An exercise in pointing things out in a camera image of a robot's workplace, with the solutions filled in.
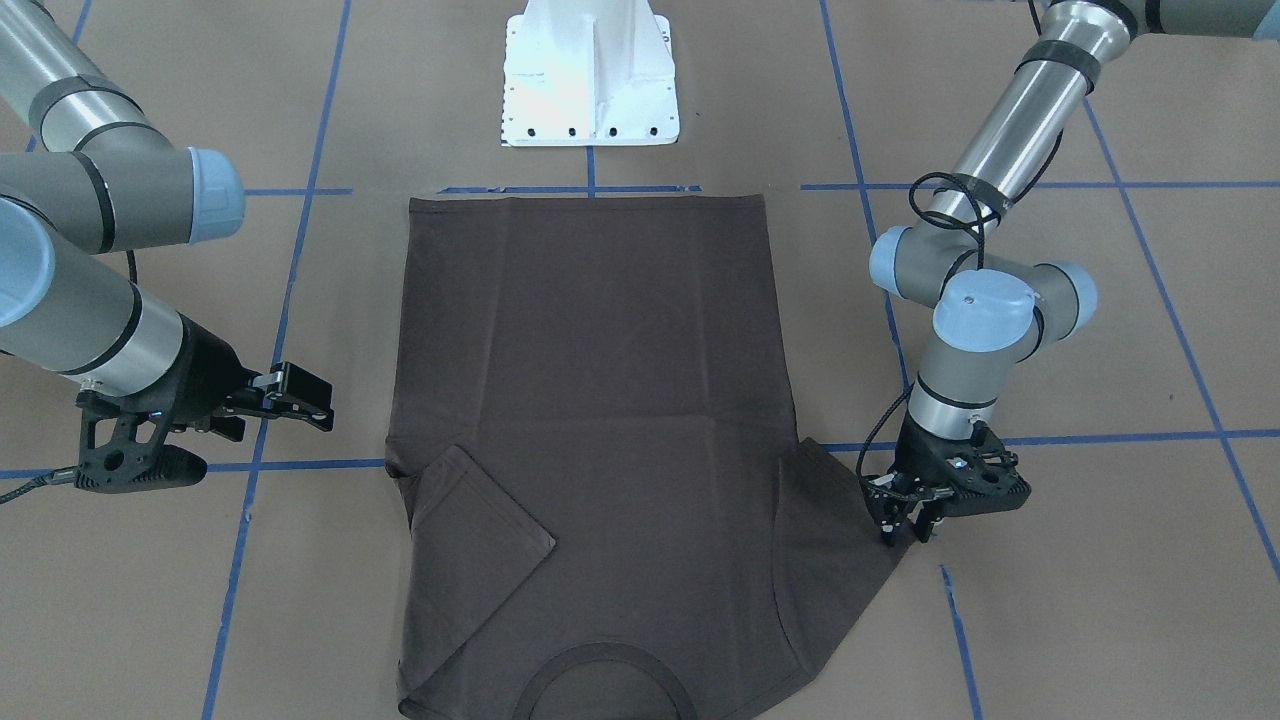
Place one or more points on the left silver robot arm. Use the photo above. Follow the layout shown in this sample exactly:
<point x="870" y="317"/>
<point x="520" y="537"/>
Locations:
<point x="989" y="313"/>

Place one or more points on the dark brown t-shirt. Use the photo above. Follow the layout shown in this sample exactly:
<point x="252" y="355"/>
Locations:
<point x="594" y="436"/>

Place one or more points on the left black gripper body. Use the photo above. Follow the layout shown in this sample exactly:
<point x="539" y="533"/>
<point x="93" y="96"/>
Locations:
<point x="917" y="441"/>

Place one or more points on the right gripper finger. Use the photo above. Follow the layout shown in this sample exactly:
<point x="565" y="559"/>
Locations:
<point x="289" y="382"/>
<point x="270" y="408"/>

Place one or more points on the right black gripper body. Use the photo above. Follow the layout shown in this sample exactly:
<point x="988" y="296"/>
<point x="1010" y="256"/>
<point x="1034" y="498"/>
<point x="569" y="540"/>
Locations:
<point x="207" y="373"/>

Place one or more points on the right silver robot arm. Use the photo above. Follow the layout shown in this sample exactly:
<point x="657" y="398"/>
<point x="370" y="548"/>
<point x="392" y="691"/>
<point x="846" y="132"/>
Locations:
<point x="109" y="181"/>

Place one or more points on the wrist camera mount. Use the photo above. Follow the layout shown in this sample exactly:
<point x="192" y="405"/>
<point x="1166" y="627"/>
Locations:
<point x="121" y="451"/>
<point x="983" y="484"/>

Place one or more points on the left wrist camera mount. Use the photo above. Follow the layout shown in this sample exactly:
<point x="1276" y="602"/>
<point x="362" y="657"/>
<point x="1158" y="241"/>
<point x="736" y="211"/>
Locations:
<point x="983" y="484"/>

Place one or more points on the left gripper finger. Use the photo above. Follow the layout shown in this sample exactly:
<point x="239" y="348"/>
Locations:
<point x="889" y="521"/>
<point x="930" y="514"/>

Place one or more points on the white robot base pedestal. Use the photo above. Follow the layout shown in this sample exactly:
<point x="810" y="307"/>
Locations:
<point x="589" y="73"/>

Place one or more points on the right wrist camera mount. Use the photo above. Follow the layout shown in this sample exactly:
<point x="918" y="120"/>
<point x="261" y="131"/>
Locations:
<point x="121" y="451"/>

